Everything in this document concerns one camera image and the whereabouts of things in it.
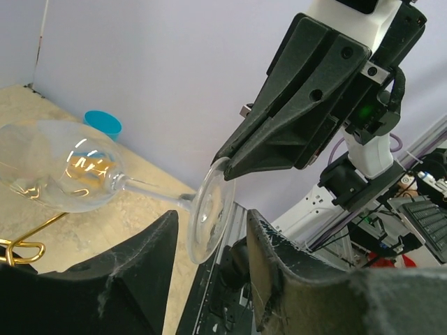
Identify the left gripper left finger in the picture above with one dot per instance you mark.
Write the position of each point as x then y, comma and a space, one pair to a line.
123, 290

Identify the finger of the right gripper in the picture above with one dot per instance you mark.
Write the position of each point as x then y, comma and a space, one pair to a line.
311, 113

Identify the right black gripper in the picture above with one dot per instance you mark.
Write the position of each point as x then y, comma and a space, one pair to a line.
373, 98

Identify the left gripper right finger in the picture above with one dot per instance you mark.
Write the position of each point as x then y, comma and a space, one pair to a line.
294, 292

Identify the clear wine glass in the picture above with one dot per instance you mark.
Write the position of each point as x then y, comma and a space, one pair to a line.
74, 168

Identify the blue wine glass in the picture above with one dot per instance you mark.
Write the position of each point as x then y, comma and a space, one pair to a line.
104, 122

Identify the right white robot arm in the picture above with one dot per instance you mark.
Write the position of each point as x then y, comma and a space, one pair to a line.
340, 193

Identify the gold wine glass rack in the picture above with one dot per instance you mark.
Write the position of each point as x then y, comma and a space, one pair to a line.
21, 242

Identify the laptop keyboard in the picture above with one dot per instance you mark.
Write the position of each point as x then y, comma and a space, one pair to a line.
426, 220

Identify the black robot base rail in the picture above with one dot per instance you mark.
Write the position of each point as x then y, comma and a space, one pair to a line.
220, 301

